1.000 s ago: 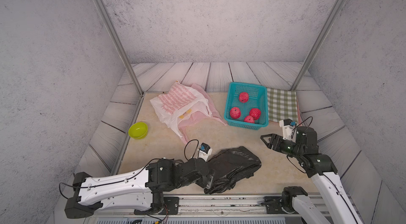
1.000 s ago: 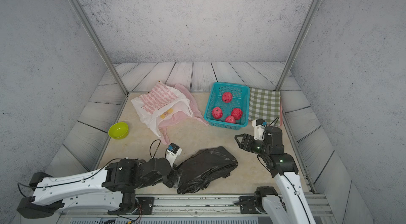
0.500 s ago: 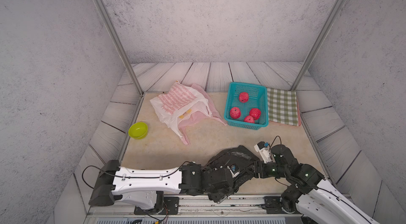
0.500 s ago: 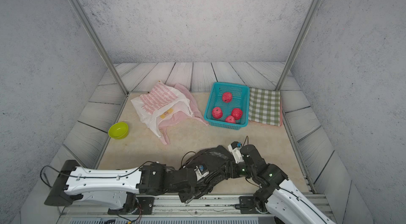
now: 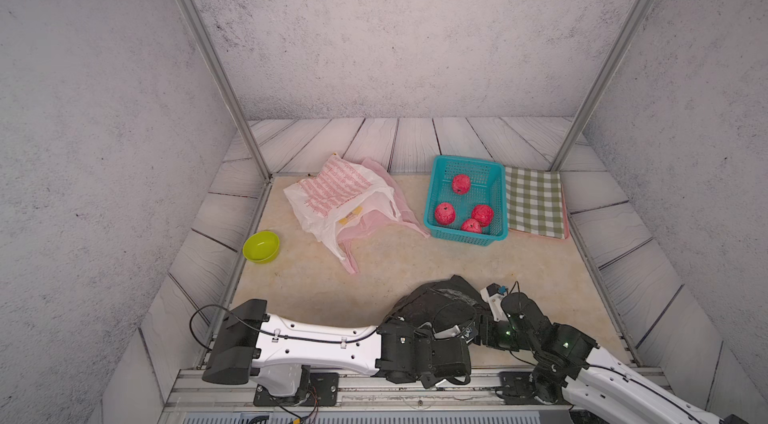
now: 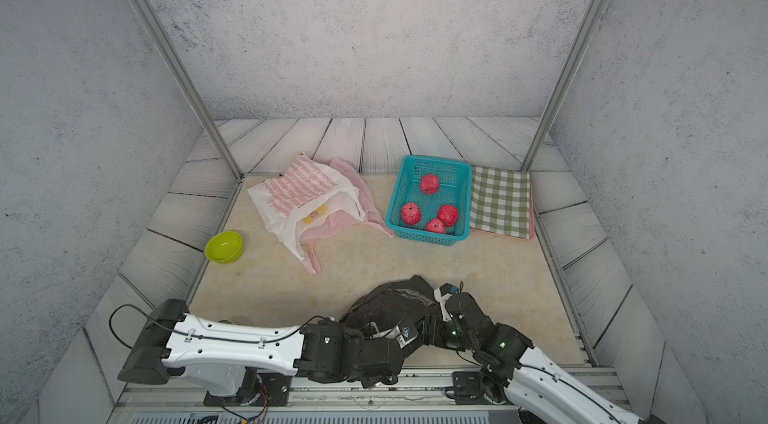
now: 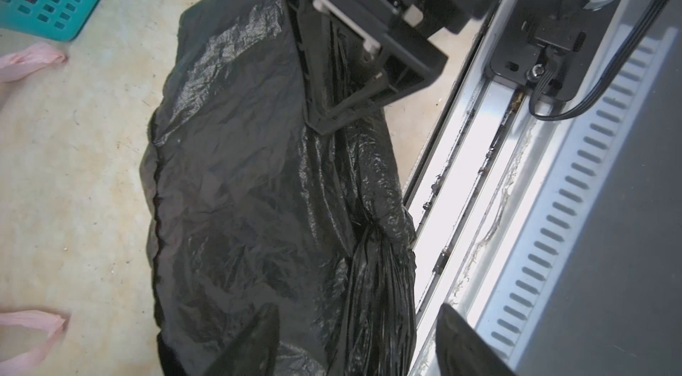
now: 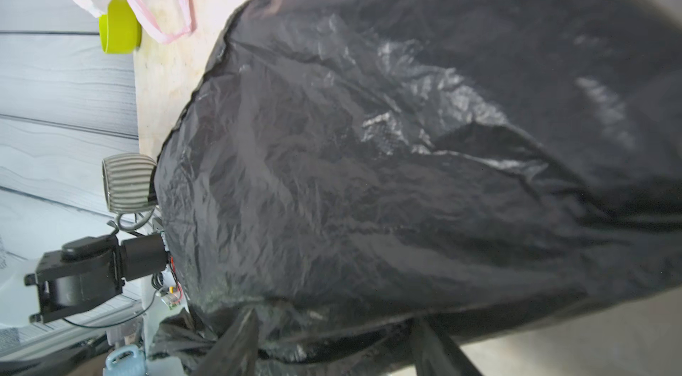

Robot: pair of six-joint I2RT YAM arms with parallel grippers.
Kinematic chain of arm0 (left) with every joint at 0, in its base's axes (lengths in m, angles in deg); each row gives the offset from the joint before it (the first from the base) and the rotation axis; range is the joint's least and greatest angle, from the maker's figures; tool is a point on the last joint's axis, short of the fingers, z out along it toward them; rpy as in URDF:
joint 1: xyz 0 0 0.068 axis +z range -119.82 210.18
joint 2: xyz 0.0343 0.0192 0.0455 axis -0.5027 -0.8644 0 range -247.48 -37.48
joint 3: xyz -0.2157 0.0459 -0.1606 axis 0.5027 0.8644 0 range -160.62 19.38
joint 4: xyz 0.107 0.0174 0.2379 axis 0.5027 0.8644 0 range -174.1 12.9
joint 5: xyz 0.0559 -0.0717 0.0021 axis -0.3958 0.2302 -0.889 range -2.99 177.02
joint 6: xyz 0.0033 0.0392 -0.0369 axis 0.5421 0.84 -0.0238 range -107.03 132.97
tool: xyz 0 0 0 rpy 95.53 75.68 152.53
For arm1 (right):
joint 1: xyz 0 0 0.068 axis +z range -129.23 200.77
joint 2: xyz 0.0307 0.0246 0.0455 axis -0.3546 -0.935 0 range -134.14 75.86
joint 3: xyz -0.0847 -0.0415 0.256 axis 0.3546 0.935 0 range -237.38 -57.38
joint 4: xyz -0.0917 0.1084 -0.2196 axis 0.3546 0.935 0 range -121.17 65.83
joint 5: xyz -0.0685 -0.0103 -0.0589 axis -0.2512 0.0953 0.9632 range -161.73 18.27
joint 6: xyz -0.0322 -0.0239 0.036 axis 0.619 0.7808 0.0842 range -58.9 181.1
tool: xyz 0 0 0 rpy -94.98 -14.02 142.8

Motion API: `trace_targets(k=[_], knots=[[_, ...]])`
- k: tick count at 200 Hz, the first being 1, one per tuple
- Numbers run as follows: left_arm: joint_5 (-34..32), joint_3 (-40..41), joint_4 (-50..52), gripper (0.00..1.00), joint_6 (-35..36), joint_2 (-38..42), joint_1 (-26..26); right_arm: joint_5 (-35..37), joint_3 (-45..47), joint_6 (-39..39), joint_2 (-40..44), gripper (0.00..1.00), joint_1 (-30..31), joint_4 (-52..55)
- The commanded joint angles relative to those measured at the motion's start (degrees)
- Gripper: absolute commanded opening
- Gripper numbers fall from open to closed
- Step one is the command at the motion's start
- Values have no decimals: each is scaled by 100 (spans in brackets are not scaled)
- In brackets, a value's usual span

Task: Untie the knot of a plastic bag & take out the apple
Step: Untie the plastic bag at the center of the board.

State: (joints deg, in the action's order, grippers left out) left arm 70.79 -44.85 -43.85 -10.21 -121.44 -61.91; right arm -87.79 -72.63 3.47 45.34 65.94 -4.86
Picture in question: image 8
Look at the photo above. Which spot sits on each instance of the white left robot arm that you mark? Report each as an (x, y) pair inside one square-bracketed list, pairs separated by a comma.
[(88, 272)]

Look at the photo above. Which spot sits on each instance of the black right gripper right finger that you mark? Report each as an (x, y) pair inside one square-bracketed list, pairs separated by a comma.
[(434, 352)]

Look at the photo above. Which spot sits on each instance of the silver ribbed metal cup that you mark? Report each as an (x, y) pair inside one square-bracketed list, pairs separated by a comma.
[(128, 183)]

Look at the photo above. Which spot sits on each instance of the green plastic bowl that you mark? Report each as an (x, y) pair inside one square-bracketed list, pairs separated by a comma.
[(119, 29)]

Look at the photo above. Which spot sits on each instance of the black plastic bag knotted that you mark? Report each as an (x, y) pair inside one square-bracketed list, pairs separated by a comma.
[(345, 167)]

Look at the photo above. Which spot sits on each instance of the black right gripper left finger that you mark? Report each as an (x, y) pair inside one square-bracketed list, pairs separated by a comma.
[(237, 350)]

